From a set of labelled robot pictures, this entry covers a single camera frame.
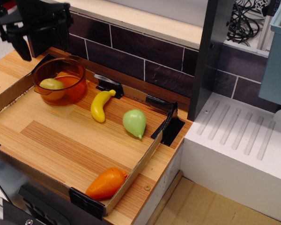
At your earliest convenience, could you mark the yellow toy potato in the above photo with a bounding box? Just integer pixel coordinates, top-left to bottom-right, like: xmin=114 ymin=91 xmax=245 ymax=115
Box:
xmin=39 ymin=78 xmax=65 ymax=101

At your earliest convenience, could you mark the dark grey vertical post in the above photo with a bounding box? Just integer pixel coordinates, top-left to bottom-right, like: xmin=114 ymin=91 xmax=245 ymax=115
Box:
xmin=187 ymin=0 xmax=234 ymax=121

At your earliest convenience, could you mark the white toy sink drainboard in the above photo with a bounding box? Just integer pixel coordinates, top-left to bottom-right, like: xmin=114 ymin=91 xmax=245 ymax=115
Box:
xmin=180 ymin=94 xmax=281 ymax=220

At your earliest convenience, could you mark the transparent orange plastic pot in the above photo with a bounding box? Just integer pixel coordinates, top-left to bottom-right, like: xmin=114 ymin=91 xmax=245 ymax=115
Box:
xmin=33 ymin=54 xmax=87 ymax=106

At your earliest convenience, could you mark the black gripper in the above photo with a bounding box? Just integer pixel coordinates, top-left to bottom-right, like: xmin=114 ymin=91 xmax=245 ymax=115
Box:
xmin=0 ymin=0 xmax=74 ymax=61

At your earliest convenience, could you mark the cardboard fence with black tape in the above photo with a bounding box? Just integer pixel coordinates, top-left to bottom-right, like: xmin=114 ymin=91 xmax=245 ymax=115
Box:
xmin=0 ymin=53 xmax=185 ymax=221

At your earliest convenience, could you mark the green toy pear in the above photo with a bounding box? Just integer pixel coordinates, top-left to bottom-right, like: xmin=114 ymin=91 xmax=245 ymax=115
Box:
xmin=122 ymin=109 xmax=147 ymax=139

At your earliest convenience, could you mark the yellow toy banana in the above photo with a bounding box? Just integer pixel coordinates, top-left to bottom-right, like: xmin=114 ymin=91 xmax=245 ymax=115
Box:
xmin=90 ymin=90 xmax=116 ymax=123

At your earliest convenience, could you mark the tangle of black cables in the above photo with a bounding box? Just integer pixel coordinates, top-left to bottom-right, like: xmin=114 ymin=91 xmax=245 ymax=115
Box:
xmin=226 ymin=0 xmax=272 ymax=45

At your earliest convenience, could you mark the teal plastic bin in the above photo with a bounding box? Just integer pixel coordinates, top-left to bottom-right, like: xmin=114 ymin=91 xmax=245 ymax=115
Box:
xmin=259 ymin=4 xmax=281 ymax=105

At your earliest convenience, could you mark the orange toy carrot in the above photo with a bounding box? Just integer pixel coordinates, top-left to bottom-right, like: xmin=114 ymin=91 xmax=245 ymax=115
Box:
xmin=85 ymin=167 xmax=127 ymax=200

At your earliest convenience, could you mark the dark grey post behind pot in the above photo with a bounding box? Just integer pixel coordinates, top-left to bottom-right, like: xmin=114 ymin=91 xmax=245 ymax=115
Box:
xmin=27 ymin=29 xmax=61 ymax=58

